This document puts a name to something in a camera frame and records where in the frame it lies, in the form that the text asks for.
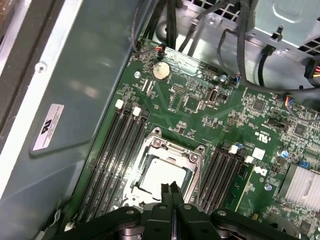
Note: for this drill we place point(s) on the silver CPU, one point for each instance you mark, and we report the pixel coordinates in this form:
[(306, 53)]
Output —
[(162, 175)]

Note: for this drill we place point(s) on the black power connector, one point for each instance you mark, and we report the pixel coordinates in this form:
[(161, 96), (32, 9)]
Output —
[(310, 70)]

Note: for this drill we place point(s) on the green motherboard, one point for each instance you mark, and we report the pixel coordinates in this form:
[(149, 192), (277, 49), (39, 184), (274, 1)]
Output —
[(200, 120)]

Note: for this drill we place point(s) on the CPU socket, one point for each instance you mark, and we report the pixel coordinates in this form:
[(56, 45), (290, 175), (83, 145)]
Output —
[(152, 137)]

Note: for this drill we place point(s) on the coin cell battery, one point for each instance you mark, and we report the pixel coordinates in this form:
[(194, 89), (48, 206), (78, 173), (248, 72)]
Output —
[(161, 71)]

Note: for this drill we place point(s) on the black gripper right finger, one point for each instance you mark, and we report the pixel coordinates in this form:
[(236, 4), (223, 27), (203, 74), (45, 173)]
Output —
[(190, 220)]

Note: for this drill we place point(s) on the silver chipset heatsink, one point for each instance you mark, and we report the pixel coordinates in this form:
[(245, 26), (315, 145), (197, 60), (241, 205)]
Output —
[(300, 182)]

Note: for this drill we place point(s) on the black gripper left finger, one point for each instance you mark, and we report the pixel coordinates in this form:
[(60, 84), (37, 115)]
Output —
[(160, 220)]

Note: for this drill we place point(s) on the open PC case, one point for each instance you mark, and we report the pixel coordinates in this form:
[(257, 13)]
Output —
[(87, 75)]

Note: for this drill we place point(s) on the silver drive cage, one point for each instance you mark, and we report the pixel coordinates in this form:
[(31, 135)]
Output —
[(287, 15)]

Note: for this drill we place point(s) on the metal socket cover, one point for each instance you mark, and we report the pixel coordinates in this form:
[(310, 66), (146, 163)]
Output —
[(172, 151)]

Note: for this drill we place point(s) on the silver label sticker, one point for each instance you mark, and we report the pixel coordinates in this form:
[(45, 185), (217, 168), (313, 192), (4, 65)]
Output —
[(48, 127)]

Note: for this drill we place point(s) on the green RAM stick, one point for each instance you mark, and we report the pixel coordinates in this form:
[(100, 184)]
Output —
[(241, 185)]

